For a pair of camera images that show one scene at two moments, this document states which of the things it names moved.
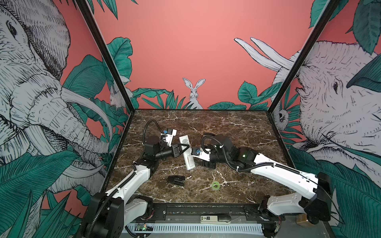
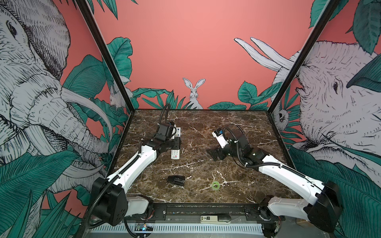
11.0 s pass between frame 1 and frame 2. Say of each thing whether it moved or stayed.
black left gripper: moved
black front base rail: stayed
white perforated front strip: stayed
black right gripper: moved
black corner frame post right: stayed
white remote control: moved
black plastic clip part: stayed
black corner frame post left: stayed
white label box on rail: stayed
